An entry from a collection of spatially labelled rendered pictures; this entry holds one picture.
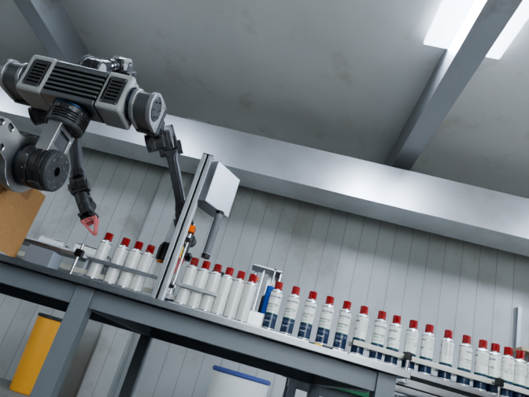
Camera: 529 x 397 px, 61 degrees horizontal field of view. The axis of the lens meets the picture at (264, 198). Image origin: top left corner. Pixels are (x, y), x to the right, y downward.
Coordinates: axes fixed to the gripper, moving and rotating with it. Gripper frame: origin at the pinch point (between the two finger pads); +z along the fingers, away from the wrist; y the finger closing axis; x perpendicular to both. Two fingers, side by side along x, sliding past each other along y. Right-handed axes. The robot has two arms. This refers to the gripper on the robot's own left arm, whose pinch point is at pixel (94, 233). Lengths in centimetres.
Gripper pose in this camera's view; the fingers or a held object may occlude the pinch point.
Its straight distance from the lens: 206.7
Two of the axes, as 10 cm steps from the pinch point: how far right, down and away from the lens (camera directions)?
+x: -9.0, 3.8, -2.1
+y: -0.6, 3.7, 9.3
